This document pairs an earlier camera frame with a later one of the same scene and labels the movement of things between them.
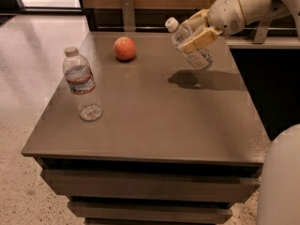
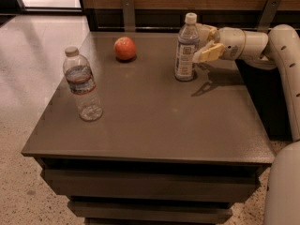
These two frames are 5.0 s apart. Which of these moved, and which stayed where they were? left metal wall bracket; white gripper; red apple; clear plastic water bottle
Moved: white gripper
Stayed: left metal wall bracket; red apple; clear plastic water bottle
